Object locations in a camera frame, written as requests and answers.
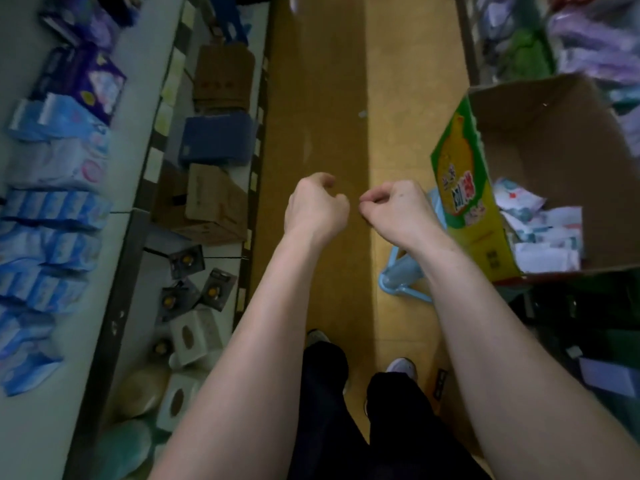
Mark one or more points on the person's left hand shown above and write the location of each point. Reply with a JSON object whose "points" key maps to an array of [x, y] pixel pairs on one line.
{"points": [[315, 215]]}

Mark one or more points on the person's right hand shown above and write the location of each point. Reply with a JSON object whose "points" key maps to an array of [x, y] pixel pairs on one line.
{"points": [[405, 217]]}

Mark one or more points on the pile of packets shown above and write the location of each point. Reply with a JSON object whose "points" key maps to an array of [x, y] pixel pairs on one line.
{"points": [[535, 235]]}

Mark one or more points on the brown cardboard box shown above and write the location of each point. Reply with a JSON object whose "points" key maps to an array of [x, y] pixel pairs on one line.
{"points": [[560, 125]]}

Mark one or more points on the metal store shelving unit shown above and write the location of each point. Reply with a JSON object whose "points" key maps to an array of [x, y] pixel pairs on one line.
{"points": [[20, 435]]}

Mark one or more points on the person's left forearm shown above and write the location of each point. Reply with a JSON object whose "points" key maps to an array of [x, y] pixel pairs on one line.
{"points": [[250, 385]]}

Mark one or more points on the person's right forearm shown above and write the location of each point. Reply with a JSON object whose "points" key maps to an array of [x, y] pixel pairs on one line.
{"points": [[510, 385]]}

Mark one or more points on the person's black white shoe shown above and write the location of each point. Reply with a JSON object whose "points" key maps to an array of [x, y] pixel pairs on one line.
{"points": [[318, 337], [402, 367]]}

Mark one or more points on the beige tissue box holder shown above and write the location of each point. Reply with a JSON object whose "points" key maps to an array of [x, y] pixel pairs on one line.
{"points": [[188, 337], [178, 400]]}

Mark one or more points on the person's black trousers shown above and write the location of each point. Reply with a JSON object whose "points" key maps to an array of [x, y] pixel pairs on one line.
{"points": [[325, 415]]}

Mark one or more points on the blue plastic stool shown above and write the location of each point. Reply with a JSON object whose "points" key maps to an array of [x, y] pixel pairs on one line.
{"points": [[400, 285]]}

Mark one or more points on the brown carton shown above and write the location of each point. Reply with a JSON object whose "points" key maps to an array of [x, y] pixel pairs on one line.
{"points": [[205, 203], [222, 75]]}

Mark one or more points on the blue carton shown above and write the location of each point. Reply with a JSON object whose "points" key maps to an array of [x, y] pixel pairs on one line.
{"points": [[218, 138]]}

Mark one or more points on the beige round container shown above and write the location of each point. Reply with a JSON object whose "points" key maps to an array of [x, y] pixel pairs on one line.
{"points": [[140, 390]]}

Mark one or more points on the clear wrapped purple items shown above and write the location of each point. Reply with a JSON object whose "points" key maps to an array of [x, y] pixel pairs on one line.
{"points": [[590, 40]]}

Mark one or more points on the dark blue packaged goods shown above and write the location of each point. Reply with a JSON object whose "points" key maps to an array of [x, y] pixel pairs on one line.
{"points": [[85, 75]]}

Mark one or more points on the green round container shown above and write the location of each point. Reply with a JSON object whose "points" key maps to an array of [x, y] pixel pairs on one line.
{"points": [[125, 450]]}

